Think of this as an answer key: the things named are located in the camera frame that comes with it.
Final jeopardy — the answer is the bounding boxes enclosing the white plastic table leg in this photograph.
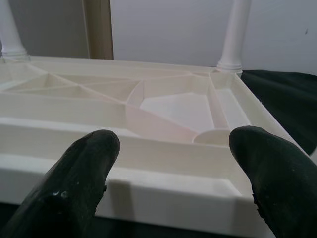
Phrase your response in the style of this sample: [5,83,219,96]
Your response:
[0,0,28,58]
[216,0,251,72]

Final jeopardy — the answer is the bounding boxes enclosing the white plastic table top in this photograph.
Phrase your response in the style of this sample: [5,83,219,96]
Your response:
[0,55,313,238]

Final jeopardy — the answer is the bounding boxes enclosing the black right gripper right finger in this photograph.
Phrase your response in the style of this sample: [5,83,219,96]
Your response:
[228,124,317,238]

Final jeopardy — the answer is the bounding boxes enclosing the white door frame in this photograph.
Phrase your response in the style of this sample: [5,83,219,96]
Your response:
[81,0,115,60]

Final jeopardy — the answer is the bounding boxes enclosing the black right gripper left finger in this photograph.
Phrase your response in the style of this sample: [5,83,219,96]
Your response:
[0,129,121,238]

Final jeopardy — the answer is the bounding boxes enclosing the black cloth table cover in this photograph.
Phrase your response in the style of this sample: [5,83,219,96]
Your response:
[0,69,317,238]

